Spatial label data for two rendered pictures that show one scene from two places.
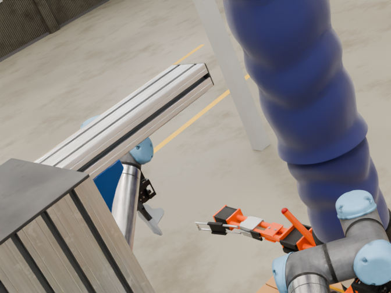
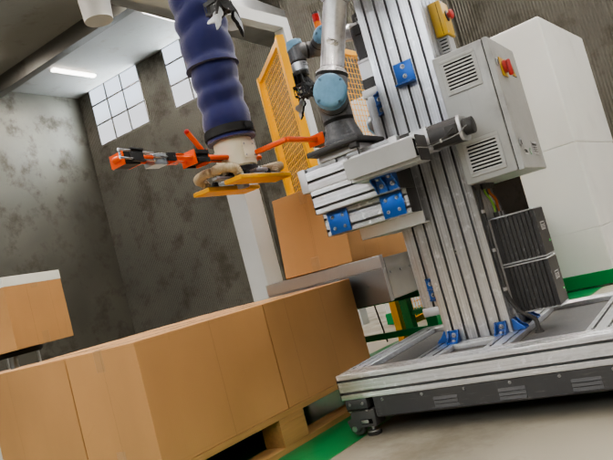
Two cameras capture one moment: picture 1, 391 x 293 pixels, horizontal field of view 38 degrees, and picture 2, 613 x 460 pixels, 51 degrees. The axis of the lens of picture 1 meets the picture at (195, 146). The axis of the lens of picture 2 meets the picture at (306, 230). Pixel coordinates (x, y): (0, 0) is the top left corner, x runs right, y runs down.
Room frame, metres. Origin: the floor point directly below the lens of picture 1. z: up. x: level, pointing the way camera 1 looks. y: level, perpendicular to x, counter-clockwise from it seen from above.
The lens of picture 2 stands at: (2.21, 2.36, 0.60)
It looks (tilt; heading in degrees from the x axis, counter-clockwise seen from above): 4 degrees up; 247
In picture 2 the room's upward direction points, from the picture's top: 15 degrees counter-clockwise
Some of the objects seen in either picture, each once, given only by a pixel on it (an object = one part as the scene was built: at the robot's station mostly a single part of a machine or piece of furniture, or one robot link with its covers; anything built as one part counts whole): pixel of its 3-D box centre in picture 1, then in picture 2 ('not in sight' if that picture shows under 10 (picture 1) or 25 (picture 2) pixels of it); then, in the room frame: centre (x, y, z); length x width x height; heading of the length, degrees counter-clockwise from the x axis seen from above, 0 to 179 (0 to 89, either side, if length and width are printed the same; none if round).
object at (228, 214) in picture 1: (228, 217); (125, 160); (1.83, 0.00, 1.18); 0.08 x 0.07 x 0.05; 31
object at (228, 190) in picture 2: not in sight; (226, 187); (1.36, -0.39, 1.08); 0.34 x 0.10 x 0.05; 31
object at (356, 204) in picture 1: (360, 221); (296, 52); (0.93, -0.24, 1.60); 0.09 x 0.08 x 0.11; 167
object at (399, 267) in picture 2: not in sight; (483, 246); (-0.19, -0.77, 0.50); 2.31 x 0.05 x 0.19; 30
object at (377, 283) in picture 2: not in sight; (327, 298); (0.99, -0.48, 0.47); 0.70 x 0.03 x 0.15; 120
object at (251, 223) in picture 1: (253, 227); (155, 161); (1.71, -0.07, 1.17); 0.07 x 0.07 x 0.04; 31
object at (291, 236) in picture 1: (298, 239); (195, 159); (1.53, -0.18, 1.18); 0.10 x 0.08 x 0.06; 121
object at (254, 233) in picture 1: (227, 231); (149, 154); (1.75, 0.02, 1.18); 0.31 x 0.03 x 0.05; 44
